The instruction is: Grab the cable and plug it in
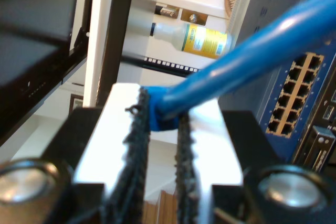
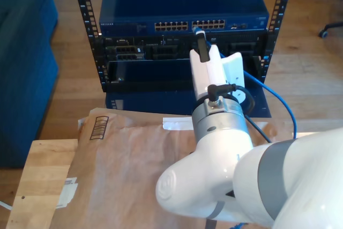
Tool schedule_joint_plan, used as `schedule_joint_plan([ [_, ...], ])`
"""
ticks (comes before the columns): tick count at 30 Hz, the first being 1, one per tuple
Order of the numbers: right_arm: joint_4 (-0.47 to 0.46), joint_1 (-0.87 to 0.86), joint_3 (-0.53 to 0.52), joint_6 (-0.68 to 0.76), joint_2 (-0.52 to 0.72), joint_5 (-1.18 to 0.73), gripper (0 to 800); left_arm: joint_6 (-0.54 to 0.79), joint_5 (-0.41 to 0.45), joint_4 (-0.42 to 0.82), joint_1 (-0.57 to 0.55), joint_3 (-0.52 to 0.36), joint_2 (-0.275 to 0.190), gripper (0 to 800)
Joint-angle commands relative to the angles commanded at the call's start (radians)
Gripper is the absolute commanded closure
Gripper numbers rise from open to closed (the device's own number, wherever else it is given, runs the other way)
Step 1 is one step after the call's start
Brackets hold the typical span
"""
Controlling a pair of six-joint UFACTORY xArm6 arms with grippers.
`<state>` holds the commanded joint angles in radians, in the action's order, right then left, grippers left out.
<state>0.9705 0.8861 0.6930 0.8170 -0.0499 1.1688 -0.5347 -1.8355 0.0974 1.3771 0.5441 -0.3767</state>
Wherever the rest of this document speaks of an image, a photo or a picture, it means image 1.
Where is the white bottle yellow label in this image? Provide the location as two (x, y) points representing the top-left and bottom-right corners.
(150, 22), (234, 60)

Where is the blue network cable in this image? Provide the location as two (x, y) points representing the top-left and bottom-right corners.
(148, 0), (336, 133)

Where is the black perforated rack post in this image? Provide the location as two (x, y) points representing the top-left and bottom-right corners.
(119, 55), (202, 76)

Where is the blue network switch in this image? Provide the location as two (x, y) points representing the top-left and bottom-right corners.
(217, 0), (336, 141)

